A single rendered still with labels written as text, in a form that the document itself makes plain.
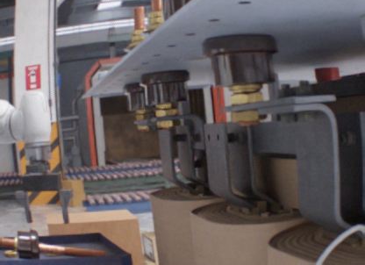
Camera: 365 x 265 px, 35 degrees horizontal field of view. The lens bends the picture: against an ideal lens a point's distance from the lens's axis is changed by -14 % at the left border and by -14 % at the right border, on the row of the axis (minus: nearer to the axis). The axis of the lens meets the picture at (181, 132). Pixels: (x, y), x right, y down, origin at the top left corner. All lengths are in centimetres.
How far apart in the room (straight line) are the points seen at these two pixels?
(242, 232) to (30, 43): 1060
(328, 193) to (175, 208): 80
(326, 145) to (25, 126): 125
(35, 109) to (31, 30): 975
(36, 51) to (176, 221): 1012
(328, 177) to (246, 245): 35
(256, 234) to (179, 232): 48
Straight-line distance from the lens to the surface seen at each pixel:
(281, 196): 113
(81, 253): 175
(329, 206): 70
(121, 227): 232
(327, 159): 70
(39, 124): 181
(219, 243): 107
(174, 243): 149
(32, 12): 1162
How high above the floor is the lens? 124
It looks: 1 degrees down
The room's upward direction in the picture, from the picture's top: 5 degrees counter-clockwise
